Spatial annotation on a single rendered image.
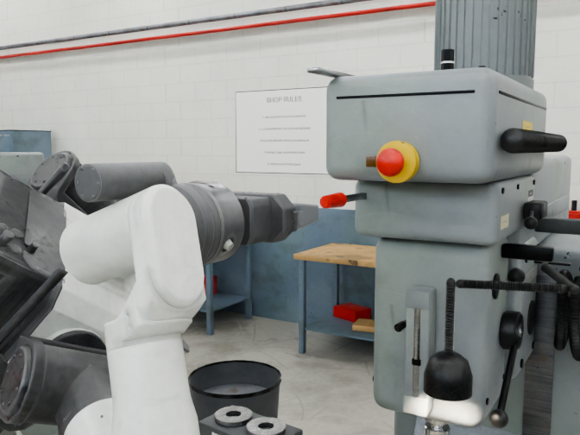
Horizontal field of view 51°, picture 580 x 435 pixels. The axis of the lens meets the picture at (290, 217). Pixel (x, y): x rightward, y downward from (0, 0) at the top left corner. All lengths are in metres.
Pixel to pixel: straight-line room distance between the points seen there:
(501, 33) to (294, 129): 4.92
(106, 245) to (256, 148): 5.82
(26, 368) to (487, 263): 0.69
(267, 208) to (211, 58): 6.10
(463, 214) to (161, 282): 0.58
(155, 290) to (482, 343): 0.67
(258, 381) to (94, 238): 2.89
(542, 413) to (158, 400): 1.16
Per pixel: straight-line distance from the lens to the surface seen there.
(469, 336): 1.05
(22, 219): 0.93
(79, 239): 0.58
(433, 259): 1.04
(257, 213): 0.66
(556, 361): 1.52
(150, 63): 7.32
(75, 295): 0.87
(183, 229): 0.54
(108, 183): 0.56
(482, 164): 0.87
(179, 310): 0.53
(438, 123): 0.88
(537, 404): 1.55
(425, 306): 1.01
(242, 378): 3.45
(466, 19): 1.29
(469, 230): 0.98
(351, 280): 5.93
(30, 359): 0.77
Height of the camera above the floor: 1.78
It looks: 6 degrees down
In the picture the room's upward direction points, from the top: straight up
